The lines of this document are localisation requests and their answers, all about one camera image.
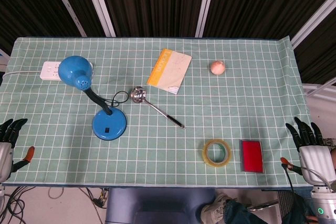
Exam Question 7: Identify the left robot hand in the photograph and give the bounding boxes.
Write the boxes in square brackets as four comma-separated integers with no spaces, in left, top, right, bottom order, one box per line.
[0,118,36,183]

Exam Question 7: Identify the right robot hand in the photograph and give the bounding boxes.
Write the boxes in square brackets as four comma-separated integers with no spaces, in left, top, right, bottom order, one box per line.
[280,116,336,186]

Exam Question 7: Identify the white power strip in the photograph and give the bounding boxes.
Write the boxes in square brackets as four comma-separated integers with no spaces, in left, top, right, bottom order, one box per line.
[39,61,95,81]

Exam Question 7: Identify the blue desk lamp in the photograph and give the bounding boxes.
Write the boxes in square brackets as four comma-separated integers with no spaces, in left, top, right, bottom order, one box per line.
[58,55,128,141]

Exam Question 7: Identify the red ink pad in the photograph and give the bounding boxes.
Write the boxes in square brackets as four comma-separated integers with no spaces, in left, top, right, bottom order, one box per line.
[239,139,264,174]

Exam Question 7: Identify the clear tape roll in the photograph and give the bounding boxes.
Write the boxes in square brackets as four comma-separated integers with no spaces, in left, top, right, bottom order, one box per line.
[202,138,233,168]

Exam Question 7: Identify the white sneaker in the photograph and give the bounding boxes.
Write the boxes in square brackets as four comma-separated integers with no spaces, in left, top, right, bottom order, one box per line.
[201,193,237,224]

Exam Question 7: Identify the pink round ball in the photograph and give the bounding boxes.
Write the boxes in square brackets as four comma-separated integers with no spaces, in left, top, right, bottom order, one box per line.
[210,60,226,75]

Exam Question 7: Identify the green checkered tablecloth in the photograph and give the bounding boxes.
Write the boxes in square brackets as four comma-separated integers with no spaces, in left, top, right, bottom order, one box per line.
[0,36,313,188]

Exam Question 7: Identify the metal slotted ladle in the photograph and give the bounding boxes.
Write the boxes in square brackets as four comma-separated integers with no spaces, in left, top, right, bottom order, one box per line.
[130,86,185,130]

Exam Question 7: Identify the blue chair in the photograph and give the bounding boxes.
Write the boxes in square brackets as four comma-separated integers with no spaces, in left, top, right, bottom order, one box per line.
[105,187,218,224]

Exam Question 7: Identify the yellow and white booklet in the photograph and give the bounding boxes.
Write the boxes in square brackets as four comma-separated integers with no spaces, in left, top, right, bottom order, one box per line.
[146,48,192,95]

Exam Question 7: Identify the floor cable bundle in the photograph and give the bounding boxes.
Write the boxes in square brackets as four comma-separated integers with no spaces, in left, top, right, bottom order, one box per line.
[0,186,110,224]

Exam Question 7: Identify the thin grey wire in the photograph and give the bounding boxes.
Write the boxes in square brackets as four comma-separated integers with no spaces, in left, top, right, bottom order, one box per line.
[0,70,43,86]

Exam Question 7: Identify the thin black looped cable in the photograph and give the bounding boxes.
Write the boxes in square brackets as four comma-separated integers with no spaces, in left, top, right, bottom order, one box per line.
[103,91,131,108]

